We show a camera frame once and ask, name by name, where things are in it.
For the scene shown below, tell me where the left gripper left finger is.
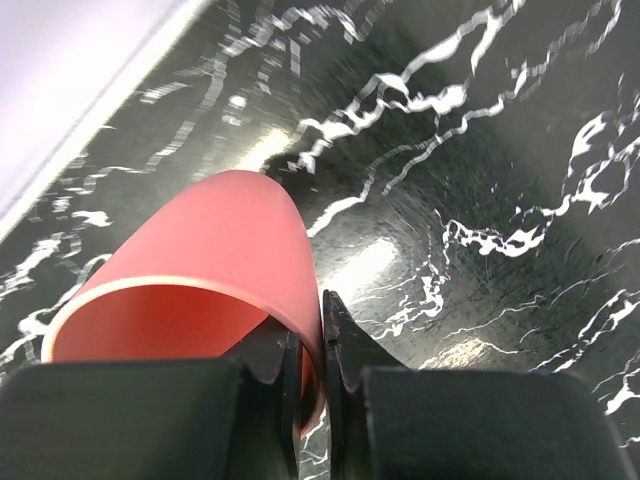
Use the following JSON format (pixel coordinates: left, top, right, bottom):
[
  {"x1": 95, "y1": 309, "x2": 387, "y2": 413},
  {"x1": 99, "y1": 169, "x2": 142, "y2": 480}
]
[{"x1": 1, "y1": 318, "x2": 300, "y2": 479}]

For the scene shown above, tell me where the pink plastic cup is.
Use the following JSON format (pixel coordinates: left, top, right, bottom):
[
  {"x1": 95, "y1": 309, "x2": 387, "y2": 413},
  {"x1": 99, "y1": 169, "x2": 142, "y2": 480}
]
[{"x1": 40, "y1": 170, "x2": 325, "y2": 431}]

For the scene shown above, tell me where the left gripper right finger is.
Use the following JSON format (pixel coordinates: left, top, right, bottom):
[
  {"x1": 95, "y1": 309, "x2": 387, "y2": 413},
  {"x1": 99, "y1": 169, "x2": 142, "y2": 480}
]
[{"x1": 323, "y1": 291, "x2": 638, "y2": 479}]

